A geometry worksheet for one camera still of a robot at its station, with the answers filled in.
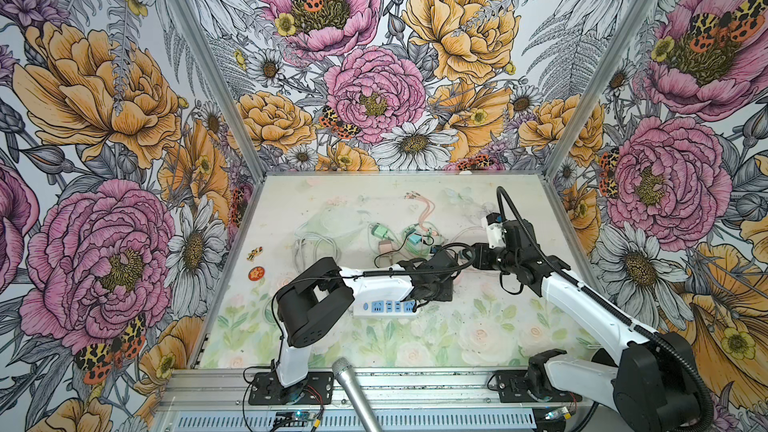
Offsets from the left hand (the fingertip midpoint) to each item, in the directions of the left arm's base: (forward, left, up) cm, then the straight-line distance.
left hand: (443, 296), depth 87 cm
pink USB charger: (+18, +17, -1) cm, 24 cm away
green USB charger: (+24, +19, -1) cm, 30 cm away
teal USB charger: (+19, +7, 0) cm, 21 cm away
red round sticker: (+9, +57, -2) cm, 57 cm away
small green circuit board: (-27, +36, -3) cm, 45 cm away
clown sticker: (+17, +59, -3) cm, 61 cm away
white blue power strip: (-3, +17, 0) cm, 17 cm away
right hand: (+6, -7, +9) cm, 13 cm away
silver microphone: (-20, +26, 0) cm, 32 cm away
